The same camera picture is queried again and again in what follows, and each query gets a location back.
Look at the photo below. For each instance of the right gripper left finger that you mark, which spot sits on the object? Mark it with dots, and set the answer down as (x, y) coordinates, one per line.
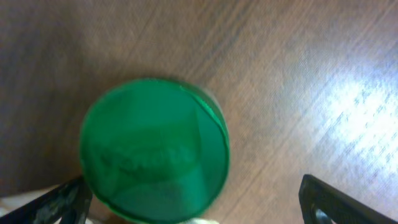
(68, 203)

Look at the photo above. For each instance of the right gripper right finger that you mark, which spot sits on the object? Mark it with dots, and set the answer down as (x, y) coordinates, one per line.
(322, 203)

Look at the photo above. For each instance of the crumpled beige paper bag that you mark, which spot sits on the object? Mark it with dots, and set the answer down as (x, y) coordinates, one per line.
(12, 202)

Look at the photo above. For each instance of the green-lidded jar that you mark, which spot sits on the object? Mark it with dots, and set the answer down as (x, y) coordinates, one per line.
(155, 150)

